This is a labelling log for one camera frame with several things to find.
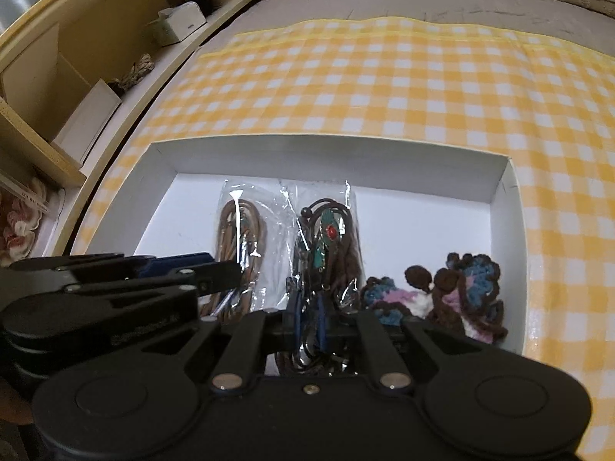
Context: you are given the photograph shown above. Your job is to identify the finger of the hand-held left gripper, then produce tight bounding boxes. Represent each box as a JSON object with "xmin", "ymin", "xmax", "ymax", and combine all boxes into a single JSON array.
[
  {"xmin": 61, "ymin": 260, "xmax": 242, "ymax": 309},
  {"xmin": 8, "ymin": 252, "xmax": 215, "ymax": 280}
]

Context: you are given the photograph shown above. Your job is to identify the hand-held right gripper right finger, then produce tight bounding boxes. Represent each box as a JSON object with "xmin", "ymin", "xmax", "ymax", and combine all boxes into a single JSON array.
[{"xmin": 318, "ymin": 297, "xmax": 482, "ymax": 389}]

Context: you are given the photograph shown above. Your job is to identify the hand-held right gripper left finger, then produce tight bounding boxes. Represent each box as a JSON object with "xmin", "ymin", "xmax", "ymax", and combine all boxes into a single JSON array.
[{"xmin": 191, "ymin": 297, "xmax": 304, "ymax": 389}]

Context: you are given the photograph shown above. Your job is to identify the brown cord clear packet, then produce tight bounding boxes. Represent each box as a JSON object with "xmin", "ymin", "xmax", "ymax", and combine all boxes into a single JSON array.
[{"xmin": 199, "ymin": 179, "xmax": 290, "ymax": 322}]

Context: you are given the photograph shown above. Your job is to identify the beaded necklace clear packet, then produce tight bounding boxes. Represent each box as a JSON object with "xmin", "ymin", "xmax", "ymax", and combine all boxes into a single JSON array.
[{"xmin": 278, "ymin": 179, "xmax": 365, "ymax": 378}]

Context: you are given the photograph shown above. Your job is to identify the white cardboard box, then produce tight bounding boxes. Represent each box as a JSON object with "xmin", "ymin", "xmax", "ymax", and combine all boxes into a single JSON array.
[{"xmin": 129, "ymin": 133, "xmax": 528, "ymax": 376}]

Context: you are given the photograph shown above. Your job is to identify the brown blue crochet piece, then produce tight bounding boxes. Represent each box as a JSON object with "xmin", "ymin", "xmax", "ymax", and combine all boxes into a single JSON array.
[{"xmin": 360, "ymin": 252, "xmax": 510, "ymax": 345}]

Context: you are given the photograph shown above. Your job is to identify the pink white floral cloth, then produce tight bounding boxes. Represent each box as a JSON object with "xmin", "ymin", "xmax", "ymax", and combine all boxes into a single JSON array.
[{"xmin": 0, "ymin": 177, "xmax": 50, "ymax": 270}]

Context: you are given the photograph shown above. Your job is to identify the flat white card box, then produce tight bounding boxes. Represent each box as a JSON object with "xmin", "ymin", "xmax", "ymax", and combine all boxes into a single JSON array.
[{"xmin": 49, "ymin": 79, "xmax": 124, "ymax": 165}]

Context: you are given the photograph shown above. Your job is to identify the wooden shelf unit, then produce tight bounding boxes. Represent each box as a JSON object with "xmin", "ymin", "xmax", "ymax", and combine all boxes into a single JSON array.
[{"xmin": 0, "ymin": 0, "xmax": 253, "ymax": 262}]

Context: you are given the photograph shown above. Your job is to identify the white tissue box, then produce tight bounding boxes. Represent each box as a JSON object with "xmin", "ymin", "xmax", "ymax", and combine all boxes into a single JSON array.
[{"xmin": 145, "ymin": 2, "xmax": 208, "ymax": 48}]

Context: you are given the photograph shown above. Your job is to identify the yellow checked cloth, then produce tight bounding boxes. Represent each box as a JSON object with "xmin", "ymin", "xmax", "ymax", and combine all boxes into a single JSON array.
[{"xmin": 71, "ymin": 16, "xmax": 615, "ymax": 421}]

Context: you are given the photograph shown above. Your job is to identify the rope bundle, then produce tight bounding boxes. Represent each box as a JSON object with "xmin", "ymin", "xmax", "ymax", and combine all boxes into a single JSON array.
[{"xmin": 112, "ymin": 53, "xmax": 157, "ymax": 93}]

